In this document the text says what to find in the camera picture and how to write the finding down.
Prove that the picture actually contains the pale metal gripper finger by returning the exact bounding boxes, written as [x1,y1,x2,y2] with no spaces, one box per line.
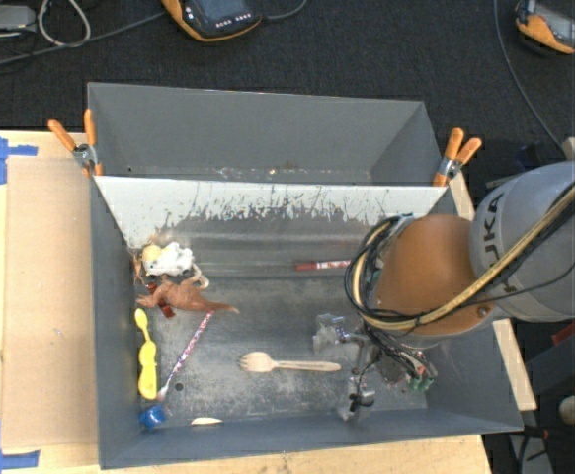
[312,313,353,356]
[337,376,377,423]

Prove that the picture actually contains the red and white pen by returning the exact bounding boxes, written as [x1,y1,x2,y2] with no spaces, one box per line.
[293,260,354,273]

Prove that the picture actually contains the pale wooden fork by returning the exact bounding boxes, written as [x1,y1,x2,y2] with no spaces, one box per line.
[237,351,343,374]

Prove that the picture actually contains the striped thin stick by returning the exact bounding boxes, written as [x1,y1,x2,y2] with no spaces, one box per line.
[157,310,216,403]

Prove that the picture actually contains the orange toy dinosaur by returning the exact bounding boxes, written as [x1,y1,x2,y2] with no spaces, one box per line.
[135,278,241,316]

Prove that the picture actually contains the red-brown small piece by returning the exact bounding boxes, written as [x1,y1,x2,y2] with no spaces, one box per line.
[147,281,177,320]

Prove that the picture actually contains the white toy animal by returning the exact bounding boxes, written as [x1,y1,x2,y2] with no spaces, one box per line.
[140,241,196,278]

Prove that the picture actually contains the yellow sunglasses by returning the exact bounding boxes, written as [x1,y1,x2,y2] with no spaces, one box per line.
[133,307,160,401]

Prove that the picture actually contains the blue cap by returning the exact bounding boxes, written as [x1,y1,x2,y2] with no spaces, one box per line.
[138,404,168,432]

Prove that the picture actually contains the grey metal bin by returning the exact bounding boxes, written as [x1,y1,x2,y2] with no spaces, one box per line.
[86,81,525,470]

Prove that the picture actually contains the brown cardboard board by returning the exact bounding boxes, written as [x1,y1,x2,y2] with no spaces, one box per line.
[0,155,102,451]

